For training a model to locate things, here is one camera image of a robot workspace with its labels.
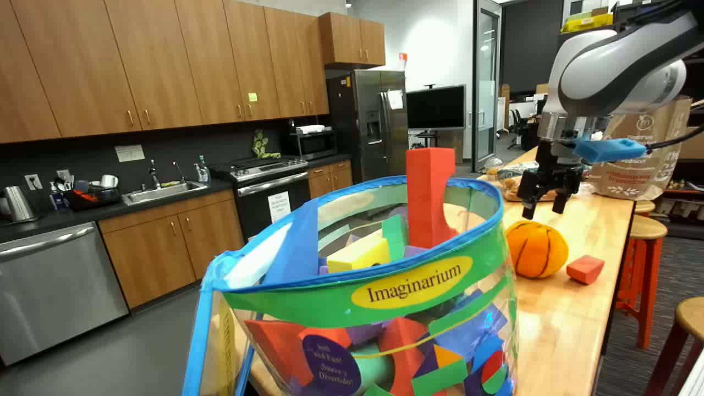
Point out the black microwave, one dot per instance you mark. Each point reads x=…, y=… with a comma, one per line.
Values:
x=311, y=139

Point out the yellow box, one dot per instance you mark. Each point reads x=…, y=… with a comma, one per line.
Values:
x=586, y=21

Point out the white wall outlet plate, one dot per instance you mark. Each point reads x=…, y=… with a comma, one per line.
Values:
x=130, y=152

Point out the large red triangular foam block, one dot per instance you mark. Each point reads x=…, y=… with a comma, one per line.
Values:
x=283, y=349

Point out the green sticky note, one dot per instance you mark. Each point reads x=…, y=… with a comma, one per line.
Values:
x=253, y=97

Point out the wooden stool dark red legs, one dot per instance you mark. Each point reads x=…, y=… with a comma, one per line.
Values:
x=690, y=322

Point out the stainless steel refrigerator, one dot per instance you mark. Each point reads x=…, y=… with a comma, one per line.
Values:
x=365, y=124

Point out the tall red foam block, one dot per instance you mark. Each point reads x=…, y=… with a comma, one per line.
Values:
x=429, y=195

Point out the green plant decoration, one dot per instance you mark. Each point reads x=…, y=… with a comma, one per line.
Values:
x=263, y=146

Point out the wooden stool orange legs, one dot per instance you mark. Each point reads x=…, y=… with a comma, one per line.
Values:
x=647, y=243

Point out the small brown wall cabinet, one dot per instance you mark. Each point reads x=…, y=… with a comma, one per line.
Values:
x=351, y=39

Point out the dish rack with pots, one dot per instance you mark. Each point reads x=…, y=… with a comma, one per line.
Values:
x=89, y=190

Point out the long brown wall cabinets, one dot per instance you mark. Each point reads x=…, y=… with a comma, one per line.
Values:
x=146, y=63

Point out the white paper on refrigerator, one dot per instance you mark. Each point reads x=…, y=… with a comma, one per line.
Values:
x=394, y=101

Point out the black steel oven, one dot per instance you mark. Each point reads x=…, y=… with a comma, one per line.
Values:
x=272, y=190

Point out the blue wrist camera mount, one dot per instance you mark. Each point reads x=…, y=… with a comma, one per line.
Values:
x=607, y=150

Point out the small orange-red block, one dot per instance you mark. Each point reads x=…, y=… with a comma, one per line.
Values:
x=586, y=270

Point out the green foam block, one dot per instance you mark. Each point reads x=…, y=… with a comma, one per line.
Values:
x=397, y=236

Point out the silver countertop appliance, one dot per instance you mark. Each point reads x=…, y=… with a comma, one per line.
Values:
x=18, y=204

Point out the purple round bag label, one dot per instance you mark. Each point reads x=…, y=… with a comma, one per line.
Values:
x=331, y=367

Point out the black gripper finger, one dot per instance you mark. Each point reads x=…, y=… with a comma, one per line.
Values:
x=529, y=192
x=564, y=195

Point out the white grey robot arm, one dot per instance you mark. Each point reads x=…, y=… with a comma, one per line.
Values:
x=624, y=67

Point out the white paper on oven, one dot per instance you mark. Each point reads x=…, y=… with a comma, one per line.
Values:
x=281, y=206

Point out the bagged bread loaf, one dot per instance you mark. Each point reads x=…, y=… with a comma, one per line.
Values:
x=507, y=190

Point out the clear toy bag blue trim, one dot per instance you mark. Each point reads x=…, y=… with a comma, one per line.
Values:
x=409, y=294

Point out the stainless steel sink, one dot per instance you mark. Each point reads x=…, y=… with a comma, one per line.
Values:
x=164, y=192

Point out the orange pumpkin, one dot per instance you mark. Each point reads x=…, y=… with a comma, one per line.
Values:
x=538, y=250

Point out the narrow brown base cabinet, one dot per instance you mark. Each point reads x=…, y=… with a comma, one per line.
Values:
x=331, y=179

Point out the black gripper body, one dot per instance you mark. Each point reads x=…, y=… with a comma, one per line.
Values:
x=557, y=158

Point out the yellow foam block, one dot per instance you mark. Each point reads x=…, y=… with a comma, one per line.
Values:
x=359, y=257

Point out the wide brown base cabinet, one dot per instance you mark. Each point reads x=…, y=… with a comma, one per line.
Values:
x=172, y=246

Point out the black tv monitor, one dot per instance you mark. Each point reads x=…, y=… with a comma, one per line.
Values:
x=437, y=106

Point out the stainless steel dishwasher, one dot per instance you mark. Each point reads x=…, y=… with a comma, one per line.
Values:
x=56, y=289

